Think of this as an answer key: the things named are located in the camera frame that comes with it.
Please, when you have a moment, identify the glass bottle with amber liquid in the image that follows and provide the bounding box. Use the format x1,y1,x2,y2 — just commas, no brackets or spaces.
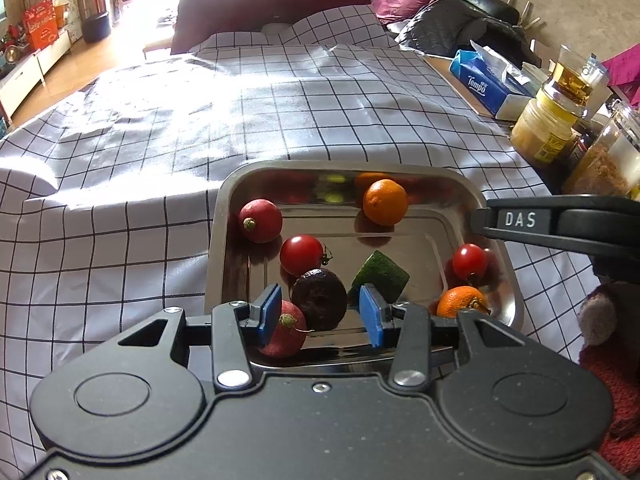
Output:
550,45,608,107

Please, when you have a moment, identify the white low cabinet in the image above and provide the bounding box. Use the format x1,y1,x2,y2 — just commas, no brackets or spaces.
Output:
0,30,71,121

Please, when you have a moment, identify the dark red chair back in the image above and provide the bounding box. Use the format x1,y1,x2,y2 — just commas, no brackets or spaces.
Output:
170,0,373,56

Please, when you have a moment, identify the black round stool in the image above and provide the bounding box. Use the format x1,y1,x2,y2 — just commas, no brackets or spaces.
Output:
80,10,112,44

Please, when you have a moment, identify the black quilted cushion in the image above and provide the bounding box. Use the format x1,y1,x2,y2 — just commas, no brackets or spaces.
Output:
397,0,488,56

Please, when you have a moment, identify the small mandarin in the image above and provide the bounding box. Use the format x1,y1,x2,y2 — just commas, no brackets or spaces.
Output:
436,286,491,319

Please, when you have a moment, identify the yellow jar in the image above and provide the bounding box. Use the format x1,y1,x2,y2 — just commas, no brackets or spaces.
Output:
510,85,581,166

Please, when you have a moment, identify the cucumber piece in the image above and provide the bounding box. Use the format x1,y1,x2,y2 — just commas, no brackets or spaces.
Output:
347,250,411,306

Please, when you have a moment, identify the dark passion fruit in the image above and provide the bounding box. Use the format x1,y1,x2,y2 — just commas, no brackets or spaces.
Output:
291,268,348,332

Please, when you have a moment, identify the large red radish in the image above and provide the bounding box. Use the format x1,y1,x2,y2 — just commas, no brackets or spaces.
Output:
257,300,308,359

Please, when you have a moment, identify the stainless steel tray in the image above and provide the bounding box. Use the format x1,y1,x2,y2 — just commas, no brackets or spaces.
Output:
204,160,525,373

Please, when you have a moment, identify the clip-top glass jar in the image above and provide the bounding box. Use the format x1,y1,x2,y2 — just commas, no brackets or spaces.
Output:
562,100,640,196

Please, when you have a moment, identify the magenta cloth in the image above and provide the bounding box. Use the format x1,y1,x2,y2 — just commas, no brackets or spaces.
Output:
600,42,640,106

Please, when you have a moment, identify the cherry tomato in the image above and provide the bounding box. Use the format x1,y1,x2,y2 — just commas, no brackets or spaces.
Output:
279,234,333,277
452,243,489,281

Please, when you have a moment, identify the blue tissue pack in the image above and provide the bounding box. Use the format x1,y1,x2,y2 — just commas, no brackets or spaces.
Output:
449,40,533,117

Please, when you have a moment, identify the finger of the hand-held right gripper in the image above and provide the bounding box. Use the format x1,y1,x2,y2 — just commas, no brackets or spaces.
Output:
470,194,640,261

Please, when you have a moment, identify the large mandarin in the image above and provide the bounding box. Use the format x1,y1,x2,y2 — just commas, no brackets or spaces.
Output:
362,178,409,226

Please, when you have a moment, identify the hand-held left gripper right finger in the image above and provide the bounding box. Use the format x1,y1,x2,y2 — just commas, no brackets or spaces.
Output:
358,282,528,390

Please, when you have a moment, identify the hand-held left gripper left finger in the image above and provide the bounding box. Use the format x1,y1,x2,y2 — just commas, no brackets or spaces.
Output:
117,282,283,394

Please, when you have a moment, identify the checked tablecloth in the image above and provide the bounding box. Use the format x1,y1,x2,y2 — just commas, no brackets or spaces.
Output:
0,2,591,480

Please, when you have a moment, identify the small red radish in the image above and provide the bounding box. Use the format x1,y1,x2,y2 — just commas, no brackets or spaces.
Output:
238,199,284,244

